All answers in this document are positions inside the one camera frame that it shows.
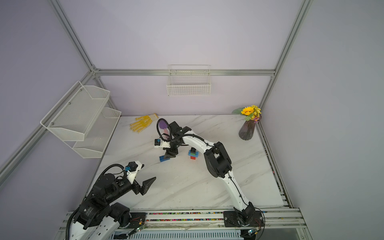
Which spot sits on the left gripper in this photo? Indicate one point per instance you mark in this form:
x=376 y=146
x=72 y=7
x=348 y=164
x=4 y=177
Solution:
x=144 y=188

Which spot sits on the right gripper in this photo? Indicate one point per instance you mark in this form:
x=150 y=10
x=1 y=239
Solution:
x=170 y=152

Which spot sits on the dark blue lego brick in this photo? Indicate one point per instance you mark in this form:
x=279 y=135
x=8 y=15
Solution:
x=163 y=159

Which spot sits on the light blue lego brick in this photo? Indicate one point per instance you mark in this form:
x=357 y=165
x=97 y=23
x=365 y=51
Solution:
x=193 y=155

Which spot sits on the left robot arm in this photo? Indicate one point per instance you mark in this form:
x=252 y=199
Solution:
x=99 y=215

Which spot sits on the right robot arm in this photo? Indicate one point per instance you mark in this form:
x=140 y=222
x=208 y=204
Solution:
x=217 y=161

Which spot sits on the purple garden trowel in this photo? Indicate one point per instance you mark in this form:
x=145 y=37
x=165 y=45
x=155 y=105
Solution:
x=163 y=129

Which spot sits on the yellow work glove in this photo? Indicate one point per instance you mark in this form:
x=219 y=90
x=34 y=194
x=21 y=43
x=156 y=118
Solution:
x=143 y=122

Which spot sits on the white mesh lower shelf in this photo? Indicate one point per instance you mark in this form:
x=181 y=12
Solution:
x=95 y=143

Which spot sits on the white mesh shelf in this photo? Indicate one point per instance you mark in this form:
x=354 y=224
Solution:
x=72 y=118
x=95 y=143

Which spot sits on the dark glass vase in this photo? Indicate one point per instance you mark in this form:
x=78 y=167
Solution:
x=247 y=130

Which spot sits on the sunflower bouquet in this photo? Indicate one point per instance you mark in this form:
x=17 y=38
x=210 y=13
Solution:
x=252 y=113

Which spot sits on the white mesh upper shelf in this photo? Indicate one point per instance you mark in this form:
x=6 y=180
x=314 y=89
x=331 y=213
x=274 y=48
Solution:
x=72 y=118

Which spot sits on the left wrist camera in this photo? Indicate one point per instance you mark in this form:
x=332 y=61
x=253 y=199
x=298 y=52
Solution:
x=130 y=171

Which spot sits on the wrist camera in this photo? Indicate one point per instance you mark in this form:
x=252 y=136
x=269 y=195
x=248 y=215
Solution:
x=159 y=143
x=130 y=171

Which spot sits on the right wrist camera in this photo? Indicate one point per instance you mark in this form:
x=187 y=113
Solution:
x=159 y=143

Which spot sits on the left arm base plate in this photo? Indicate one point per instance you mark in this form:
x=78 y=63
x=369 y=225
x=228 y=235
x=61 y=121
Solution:
x=137 y=219

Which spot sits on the white wire wall basket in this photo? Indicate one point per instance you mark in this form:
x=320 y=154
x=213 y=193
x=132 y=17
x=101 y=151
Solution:
x=189 y=80

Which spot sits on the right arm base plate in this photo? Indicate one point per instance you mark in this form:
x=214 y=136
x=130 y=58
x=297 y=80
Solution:
x=240 y=219

